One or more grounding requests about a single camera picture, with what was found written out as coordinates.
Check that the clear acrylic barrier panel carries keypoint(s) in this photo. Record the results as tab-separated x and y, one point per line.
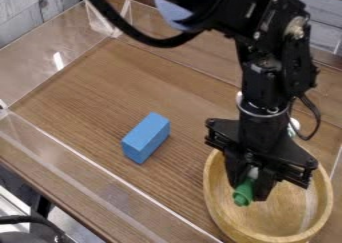
77	87

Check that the brown wooden bowl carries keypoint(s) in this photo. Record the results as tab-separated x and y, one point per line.
288	218

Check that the blue rectangular block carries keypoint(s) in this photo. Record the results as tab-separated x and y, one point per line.
146	137

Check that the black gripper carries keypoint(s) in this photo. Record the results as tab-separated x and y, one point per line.
255	141

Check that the green Expo marker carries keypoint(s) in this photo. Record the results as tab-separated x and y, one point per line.
243	192

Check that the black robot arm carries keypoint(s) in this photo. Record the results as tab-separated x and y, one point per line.
270	30

